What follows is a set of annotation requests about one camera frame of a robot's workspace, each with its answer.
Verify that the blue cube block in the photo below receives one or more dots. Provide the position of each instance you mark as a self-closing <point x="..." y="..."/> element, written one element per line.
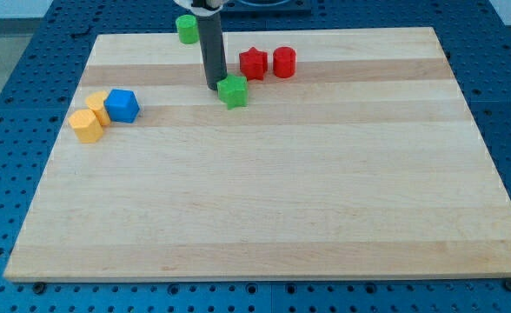
<point x="122" y="106"/>

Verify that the green cylinder block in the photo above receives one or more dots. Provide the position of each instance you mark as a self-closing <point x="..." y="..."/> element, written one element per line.
<point x="186" y="26"/>

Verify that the red star block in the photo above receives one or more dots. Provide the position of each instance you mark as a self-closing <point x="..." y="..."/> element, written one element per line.
<point x="253" y="63"/>

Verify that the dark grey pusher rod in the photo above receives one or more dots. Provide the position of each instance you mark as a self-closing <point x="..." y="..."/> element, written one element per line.
<point x="211" y="41"/>

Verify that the wooden board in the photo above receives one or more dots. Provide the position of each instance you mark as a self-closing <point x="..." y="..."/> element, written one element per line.
<point x="366" y="164"/>

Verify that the green star block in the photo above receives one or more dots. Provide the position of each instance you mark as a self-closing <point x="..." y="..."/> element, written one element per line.
<point x="233" y="91"/>

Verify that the yellow cylinder block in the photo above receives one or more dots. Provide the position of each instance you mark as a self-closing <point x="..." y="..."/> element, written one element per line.
<point x="95" y="102"/>

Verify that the red cylinder block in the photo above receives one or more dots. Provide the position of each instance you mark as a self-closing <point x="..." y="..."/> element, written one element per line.
<point x="284" y="62"/>

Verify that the yellow hexagon block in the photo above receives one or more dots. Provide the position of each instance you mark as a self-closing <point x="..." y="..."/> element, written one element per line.
<point x="86" y="126"/>

